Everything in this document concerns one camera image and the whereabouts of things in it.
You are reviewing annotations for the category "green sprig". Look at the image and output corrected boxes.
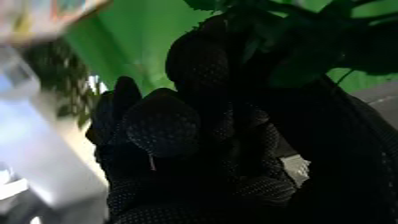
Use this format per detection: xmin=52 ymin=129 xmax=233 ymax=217
xmin=182 ymin=0 xmax=398 ymax=88

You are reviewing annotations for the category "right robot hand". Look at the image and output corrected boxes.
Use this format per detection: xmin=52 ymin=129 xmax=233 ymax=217
xmin=86 ymin=12 xmax=398 ymax=224

